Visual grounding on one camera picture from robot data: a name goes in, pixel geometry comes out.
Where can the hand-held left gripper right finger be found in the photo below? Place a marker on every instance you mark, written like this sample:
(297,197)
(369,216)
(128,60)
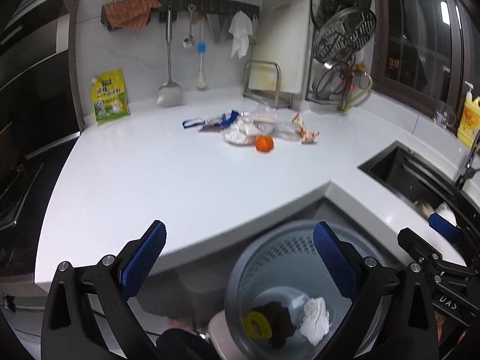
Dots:
(335,262)

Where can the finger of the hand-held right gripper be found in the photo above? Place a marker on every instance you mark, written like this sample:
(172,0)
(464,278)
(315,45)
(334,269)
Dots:
(444,227)
(416,242)

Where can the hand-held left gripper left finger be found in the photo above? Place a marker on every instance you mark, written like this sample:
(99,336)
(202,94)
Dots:
(144,258)

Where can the white tissue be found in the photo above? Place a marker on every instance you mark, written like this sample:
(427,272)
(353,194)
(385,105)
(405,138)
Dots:
(315,318)

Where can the grey perforated plastic basket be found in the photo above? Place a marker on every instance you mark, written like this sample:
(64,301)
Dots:
(270,255)

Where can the dark brown cloth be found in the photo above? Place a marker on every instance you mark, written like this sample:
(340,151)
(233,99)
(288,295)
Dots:
(281,322)

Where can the white bowl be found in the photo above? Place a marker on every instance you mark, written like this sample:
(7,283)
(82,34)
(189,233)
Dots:
(444,210)

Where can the black sink faucet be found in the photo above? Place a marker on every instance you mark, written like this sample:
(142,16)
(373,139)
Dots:
(463,178)

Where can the black kitchen sink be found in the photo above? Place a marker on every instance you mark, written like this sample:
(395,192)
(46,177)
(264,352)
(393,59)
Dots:
(397,172)

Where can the yellow dish soap bottle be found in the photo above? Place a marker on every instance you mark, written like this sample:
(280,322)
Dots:
(470,120)

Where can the clear glass mug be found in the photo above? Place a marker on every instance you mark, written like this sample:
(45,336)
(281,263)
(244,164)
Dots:
(444,116)

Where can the orange patterned snack wrapper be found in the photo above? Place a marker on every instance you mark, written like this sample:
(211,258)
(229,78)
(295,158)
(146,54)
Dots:
(305,133)

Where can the small orange round object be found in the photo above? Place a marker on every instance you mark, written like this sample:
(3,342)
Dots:
(264,144)

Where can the clear bag with white contents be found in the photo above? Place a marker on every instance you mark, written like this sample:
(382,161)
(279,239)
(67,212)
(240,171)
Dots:
(238,135)

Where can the pink paper sheet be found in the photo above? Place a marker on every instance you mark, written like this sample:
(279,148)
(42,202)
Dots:
(264,118)

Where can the yellow green seasoning pouch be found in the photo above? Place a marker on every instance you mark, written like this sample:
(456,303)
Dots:
(110,101)

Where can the metal spatula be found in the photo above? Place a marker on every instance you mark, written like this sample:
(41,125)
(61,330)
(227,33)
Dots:
(168,95)

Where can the glass pot lid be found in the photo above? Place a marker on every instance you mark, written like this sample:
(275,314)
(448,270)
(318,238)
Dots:
(347,75)

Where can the blue white bottle brush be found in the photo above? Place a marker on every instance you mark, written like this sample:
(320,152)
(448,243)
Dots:
(201,78)

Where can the metal cutting board stand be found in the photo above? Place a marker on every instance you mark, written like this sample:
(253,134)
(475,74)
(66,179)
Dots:
(278,78)

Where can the dark framed window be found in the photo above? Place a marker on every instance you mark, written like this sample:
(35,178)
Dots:
(412,26)

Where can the perforated steel steamer plate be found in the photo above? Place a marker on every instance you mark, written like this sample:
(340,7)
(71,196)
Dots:
(345,33)

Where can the small metal spoon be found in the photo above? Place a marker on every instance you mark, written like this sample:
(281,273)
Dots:
(188,41)

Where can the white cutting board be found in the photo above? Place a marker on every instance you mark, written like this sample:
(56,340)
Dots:
(285,45)

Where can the white hanging cloth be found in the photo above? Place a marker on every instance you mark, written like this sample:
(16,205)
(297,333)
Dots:
(240,33)

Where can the orange dish cloth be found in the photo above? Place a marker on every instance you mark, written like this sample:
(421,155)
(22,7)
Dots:
(127,13)

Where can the dark wall utensil rack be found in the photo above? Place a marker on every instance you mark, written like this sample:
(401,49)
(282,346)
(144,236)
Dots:
(217,5)

